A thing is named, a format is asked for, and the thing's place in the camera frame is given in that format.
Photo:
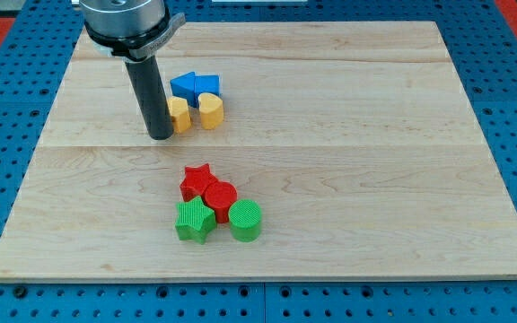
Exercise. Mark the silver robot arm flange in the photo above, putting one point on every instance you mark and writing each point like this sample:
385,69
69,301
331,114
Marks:
131,29

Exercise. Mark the red star block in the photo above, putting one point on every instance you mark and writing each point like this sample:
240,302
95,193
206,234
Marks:
196,181

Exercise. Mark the green star block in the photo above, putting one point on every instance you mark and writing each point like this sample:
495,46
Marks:
195,220

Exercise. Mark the red cylinder block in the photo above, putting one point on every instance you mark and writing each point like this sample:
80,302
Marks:
220,196

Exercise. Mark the green cylinder block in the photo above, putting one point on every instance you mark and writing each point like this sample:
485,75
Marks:
245,219

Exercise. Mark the yellow heart block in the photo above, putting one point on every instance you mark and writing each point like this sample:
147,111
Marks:
211,110

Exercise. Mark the yellow pentagon block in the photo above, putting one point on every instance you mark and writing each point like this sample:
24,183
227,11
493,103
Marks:
180,117

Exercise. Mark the light wooden board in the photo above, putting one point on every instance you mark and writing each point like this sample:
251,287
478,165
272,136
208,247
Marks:
356,139

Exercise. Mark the blue triangle block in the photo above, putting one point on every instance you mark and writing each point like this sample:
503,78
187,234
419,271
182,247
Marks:
183,86

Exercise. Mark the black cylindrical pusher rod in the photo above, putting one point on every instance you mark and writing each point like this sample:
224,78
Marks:
147,84

